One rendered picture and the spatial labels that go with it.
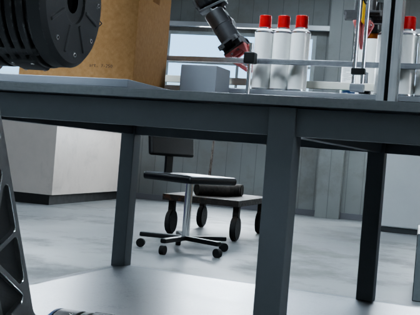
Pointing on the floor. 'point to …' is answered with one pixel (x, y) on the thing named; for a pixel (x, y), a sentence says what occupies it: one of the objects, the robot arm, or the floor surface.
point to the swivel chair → (180, 147)
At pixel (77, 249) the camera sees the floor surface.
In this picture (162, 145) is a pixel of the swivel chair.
